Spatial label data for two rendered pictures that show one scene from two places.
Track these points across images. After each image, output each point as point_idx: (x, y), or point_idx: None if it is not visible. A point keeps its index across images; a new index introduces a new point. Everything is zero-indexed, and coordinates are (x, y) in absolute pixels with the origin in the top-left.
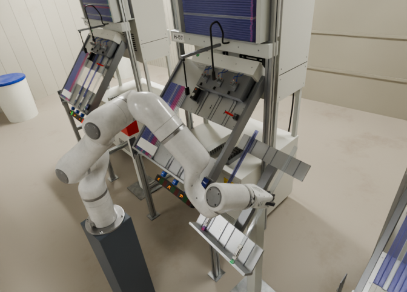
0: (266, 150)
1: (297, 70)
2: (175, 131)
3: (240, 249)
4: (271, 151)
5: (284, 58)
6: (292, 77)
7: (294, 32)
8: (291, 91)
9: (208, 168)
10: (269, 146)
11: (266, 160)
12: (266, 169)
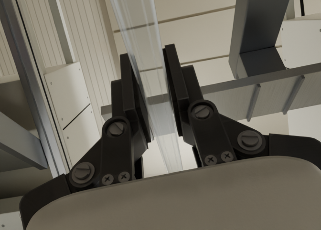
0: (291, 103)
1: (295, 63)
2: None
3: None
4: (269, 106)
5: (319, 107)
6: (300, 55)
7: (309, 135)
8: (298, 27)
9: None
10: (283, 113)
11: (281, 82)
12: (279, 14)
